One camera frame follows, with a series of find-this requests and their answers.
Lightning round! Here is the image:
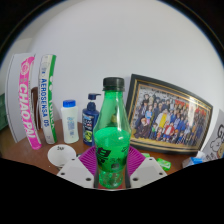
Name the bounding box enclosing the white paper gift bag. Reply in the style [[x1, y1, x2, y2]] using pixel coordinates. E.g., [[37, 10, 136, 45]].
[[201, 109, 224, 161]]

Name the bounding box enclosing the framed group picture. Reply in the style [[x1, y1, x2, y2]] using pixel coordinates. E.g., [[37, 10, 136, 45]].
[[124, 73, 214, 155]]

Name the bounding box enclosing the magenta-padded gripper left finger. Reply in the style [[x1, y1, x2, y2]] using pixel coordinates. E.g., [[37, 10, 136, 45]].
[[56, 146, 99, 188]]

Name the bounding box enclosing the green plastic drink bottle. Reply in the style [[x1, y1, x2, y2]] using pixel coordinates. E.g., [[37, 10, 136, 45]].
[[92, 76, 132, 190]]

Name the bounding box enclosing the white bottle with blue cap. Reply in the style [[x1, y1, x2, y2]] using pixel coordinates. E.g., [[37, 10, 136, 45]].
[[60, 99, 80, 145]]

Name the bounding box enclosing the blue pump bottle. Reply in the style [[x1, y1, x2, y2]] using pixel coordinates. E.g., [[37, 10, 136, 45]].
[[81, 92, 102, 147]]

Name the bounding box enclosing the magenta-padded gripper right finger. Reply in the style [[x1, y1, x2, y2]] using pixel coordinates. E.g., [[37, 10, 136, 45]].
[[125, 145, 168, 189]]

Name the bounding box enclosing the green and white shuttlecock tube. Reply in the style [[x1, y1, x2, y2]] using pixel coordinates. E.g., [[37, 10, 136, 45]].
[[37, 54, 58, 145]]

